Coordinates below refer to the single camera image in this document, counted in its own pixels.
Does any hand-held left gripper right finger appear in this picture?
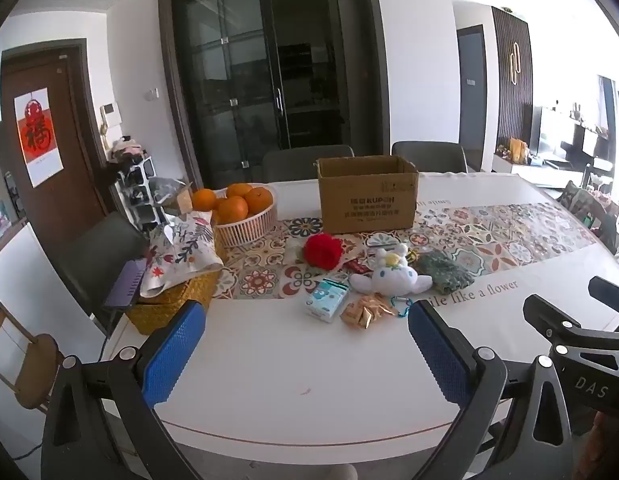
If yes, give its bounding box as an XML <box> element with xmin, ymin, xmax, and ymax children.
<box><xmin>408</xmin><ymin>301</ymin><xmax>574</xmax><ymax>480</ymax></box>

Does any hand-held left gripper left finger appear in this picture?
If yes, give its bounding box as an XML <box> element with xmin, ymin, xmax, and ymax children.
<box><xmin>40</xmin><ymin>300</ymin><xmax>207</xmax><ymax>480</ymax></box>

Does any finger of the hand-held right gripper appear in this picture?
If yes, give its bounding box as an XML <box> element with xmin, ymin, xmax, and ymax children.
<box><xmin>522</xmin><ymin>294</ymin><xmax>619</xmax><ymax>417</ymax></box>
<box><xmin>588</xmin><ymin>276</ymin><xmax>619</xmax><ymax>313</ymax></box>

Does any dark green fuzzy pad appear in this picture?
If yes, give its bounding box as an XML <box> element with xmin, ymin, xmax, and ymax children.
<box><xmin>415</xmin><ymin>250</ymin><xmax>476</xmax><ymax>295</ymax></box>

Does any white plush bunny toy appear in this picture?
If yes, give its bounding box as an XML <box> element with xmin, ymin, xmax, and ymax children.
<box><xmin>349</xmin><ymin>244</ymin><xmax>434</xmax><ymax>295</ymax></box>

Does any blue white tissue packet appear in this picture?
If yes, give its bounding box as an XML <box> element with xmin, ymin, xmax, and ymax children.
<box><xmin>304</xmin><ymin>276</ymin><xmax>350</xmax><ymax>323</ymax></box>

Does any brown cardboard box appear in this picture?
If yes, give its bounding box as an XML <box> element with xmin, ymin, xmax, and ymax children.
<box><xmin>317</xmin><ymin>155</ymin><xmax>420</xmax><ymax>235</ymax></box>

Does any person's right hand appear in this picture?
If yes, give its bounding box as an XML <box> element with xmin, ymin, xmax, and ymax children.
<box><xmin>592</xmin><ymin>410</ymin><xmax>619</xmax><ymax>480</ymax></box>

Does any yellow woven basket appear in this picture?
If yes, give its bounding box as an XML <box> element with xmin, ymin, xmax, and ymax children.
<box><xmin>125</xmin><ymin>267</ymin><xmax>220</xmax><ymax>336</ymax></box>

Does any chair with patterned cushion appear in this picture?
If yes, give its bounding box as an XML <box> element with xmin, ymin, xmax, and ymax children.
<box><xmin>557</xmin><ymin>180</ymin><xmax>619</xmax><ymax>253</ymax></box>

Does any gold foil bow packet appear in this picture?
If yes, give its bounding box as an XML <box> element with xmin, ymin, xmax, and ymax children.
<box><xmin>339</xmin><ymin>295</ymin><xmax>396</xmax><ymax>332</ymax></box>

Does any floral print cloth bag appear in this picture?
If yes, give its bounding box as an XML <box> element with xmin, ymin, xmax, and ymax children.
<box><xmin>139</xmin><ymin>211</ymin><xmax>225</xmax><ymax>298</ymax></box>

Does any tile patterned tablecloth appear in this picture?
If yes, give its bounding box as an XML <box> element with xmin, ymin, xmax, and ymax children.
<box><xmin>102</xmin><ymin>170</ymin><xmax>619</xmax><ymax>466</ymax></box>

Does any grey dining chair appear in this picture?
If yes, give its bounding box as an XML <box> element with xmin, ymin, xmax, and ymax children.
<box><xmin>54</xmin><ymin>210</ymin><xmax>150</xmax><ymax>331</ymax></box>
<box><xmin>262</xmin><ymin>145</ymin><xmax>355</xmax><ymax>182</ymax></box>
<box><xmin>392</xmin><ymin>141</ymin><xmax>469</xmax><ymax>173</ymax></box>

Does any wooden stool chair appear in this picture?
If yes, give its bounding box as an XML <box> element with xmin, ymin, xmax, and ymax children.
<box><xmin>0</xmin><ymin>300</ymin><xmax>65</xmax><ymax>413</ymax></box>

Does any white television cabinet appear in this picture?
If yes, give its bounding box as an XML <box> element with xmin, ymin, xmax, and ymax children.
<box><xmin>492</xmin><ymin>152</ymin><xmax>615</xmax><ymax>191</ymax></box>

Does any white slatted fruit basket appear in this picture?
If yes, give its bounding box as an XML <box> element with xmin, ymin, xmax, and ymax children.
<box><xmin>210</xmin><ymin>185</ymin><xmax>279</xmax><ymax>248</ymax></box>

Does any red yarn pompom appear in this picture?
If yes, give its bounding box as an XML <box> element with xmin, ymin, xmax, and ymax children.
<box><xmin>303</xmin><ymin>234</ymin><xmax>344</xmax><ymax>267</ymax></box>

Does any pile of oranges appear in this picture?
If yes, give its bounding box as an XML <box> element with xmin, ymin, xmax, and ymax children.
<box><xmin>192</xmin><ymin>183</ymin><xmax>274</xmax><ymax>226</ymax></box>

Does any translucent plastic packet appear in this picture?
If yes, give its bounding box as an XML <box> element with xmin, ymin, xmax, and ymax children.
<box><xmin>284</xmin><ymin>236</ymin><xmax>306</xmax><ymax>264</ymax></box>

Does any white shoe rack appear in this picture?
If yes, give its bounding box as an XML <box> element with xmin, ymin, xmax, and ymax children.
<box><xmin>112</xmin><ymin>157</ymin><xmax>165</xmax><ymax>231</ymax></box>

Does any flat television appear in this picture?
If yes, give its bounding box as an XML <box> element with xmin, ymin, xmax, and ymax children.
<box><xmin>534</xmin><ymin>105</ymin><xmax>575</xmax><ymax>158</ymax></box>

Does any brown wooden door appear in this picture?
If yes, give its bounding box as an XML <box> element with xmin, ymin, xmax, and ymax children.
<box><xmin>0</xmin><ymin>39</ymin><xmax>107</xmax><ymax>251</ymax></box>

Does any dark interior door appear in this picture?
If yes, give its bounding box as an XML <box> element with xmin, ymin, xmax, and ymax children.
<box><xmin>457</xmin><ymin>25</ymin><xmax>487</xmax><ymax>161</ymax></box>

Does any dark glass sliding door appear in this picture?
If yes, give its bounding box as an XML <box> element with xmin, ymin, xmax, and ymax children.
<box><xmin>158</xmin><ymin>0</ymin><xmax>393</xmax><ymax>191</ymax></box>

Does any wall intercom panel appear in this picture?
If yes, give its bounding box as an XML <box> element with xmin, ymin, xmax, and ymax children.
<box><xmin>100</xmin><ymin>102</ymin><xmax>121</xmax><ymax>136</ymax></box>

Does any dark slatted wall panel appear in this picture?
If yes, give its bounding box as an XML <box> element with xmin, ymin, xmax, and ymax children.
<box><xmin>492</xmin><ymin>6</ymin><xmax>535</xmax><ymax>161</ymax></box>

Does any gold wall ornament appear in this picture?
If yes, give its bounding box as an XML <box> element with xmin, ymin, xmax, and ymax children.
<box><xmin>507</xmin><ymin>42</ymin><xmax>521</xmax><ymax>85</ymax></box>

